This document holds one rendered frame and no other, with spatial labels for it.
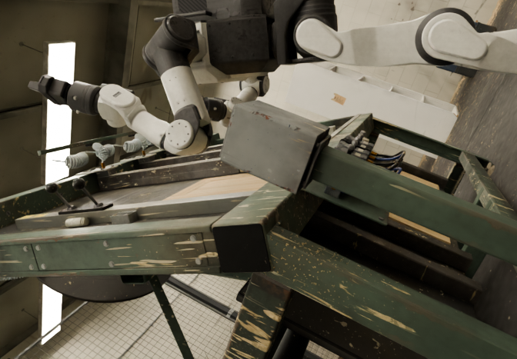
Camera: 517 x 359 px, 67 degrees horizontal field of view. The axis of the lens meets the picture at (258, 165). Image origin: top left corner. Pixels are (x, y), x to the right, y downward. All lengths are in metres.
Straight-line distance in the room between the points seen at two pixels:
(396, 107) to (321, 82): 0.98
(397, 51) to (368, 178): 0.53
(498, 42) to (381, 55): 0.28
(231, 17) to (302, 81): 4.09
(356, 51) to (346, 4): 5.39
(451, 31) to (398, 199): 0.53
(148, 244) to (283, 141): 0.41
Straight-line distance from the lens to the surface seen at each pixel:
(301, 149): 0.71
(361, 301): 0.80
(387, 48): 1.18
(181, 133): 1.04
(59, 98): 1.28
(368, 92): 5.12
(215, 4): 1.28
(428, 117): 5.12
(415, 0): 6.43
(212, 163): 1.71
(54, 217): 1.51
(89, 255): 1.07
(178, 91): 1.10
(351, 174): 0.73
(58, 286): 2.30
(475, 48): 1.13
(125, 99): 1.17
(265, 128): 0.72
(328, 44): 1.16
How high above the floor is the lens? 0.65
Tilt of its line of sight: 15 degrees up
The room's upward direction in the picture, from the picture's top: 67 degrees counter-clockwise
